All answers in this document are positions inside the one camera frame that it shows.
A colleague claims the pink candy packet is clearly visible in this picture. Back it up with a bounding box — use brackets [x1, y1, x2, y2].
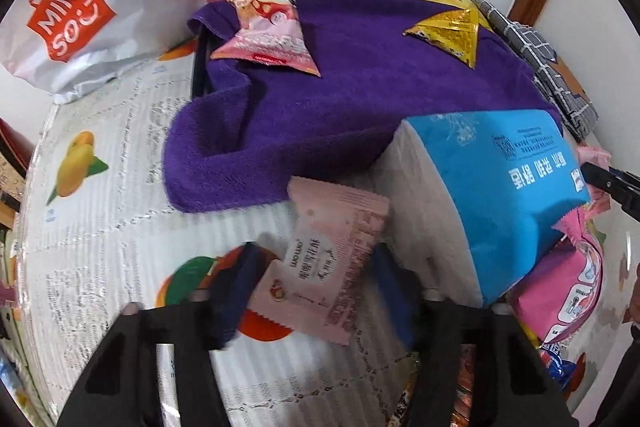
[576, 144, 612, 219]

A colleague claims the magenta snack bag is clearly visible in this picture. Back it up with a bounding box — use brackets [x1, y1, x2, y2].
[508, 207, 604, 343]

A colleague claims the light pink wafer packet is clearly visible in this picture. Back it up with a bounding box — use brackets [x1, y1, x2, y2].
[248, 176, 390, 346]

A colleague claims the yellow triangular snack packet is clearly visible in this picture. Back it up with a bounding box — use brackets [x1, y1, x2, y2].
[402, 8, 480, 69]

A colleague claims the panda pink snack packet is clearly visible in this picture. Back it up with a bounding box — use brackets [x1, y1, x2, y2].
[209, 0, 321, 77]

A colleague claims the blue snack packet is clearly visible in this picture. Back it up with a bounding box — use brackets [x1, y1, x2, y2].
[537, 343, 577, 389]

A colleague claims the person's right hand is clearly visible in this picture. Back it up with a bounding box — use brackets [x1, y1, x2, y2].
[626, 265, 640, 325]

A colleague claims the fruit print tablecloth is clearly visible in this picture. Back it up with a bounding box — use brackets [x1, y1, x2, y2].
[14, 44, 413, 426]

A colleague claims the blue tissue pack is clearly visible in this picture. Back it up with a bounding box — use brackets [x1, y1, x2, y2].
[370, 109, 589, 308]

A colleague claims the patterned framed box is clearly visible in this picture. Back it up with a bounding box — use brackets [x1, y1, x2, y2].
[0, 120, 32, 230]

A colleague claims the purple towel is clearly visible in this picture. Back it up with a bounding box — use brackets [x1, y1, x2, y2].
[163, 0, 551, 212]

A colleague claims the white Miniso plastic bag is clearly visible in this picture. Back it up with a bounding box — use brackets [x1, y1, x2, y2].
[1, 0, 209, 105]

